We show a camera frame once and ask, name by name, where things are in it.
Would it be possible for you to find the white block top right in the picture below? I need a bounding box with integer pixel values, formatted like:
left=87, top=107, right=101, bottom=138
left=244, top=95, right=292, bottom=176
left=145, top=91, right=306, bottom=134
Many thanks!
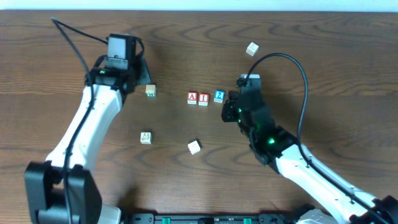
left=246, top=42, right=259, bottom=57

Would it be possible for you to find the red letter I block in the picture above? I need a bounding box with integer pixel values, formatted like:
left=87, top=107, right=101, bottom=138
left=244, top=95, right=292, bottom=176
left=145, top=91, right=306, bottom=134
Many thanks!
left=198, top=93, right=209, bottom=106

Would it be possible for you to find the blue number 2 block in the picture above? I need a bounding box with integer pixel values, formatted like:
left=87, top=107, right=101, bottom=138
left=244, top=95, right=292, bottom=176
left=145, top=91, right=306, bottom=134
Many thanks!
left=213, top=90, right=225, bottom=103

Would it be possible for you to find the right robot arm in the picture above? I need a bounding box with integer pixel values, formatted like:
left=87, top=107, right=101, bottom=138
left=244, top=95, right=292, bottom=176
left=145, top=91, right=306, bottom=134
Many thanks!
left=221, top=90, right=397, bottom=223

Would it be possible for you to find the white block picture face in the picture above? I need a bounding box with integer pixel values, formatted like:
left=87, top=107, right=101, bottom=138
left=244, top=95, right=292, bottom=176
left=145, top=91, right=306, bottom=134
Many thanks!
left=140, top=132, right=152, bottom=144

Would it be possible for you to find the white block green side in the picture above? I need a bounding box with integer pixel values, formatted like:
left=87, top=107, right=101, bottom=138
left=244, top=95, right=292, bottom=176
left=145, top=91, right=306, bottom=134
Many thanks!
left=146, top=85, right=157, bottom=97

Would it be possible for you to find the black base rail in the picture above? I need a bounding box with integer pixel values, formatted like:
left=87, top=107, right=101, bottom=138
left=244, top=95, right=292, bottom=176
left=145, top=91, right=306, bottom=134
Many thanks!
left=121, top=213, right=299, bottom=224

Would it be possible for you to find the plain white tilted block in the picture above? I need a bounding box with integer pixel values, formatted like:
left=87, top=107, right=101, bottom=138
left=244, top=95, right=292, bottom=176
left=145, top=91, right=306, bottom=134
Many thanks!
left=187, top=140, right=201, bottom=155

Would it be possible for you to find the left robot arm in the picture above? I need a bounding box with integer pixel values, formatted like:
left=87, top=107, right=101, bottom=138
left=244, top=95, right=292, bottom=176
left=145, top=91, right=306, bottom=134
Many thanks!
left=24, top=55, right=150, bottom=223

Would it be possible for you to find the red letter A block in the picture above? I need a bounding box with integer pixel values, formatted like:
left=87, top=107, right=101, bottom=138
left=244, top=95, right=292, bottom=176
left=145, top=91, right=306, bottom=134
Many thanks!
left=187, top=91, right=198, bottom=105

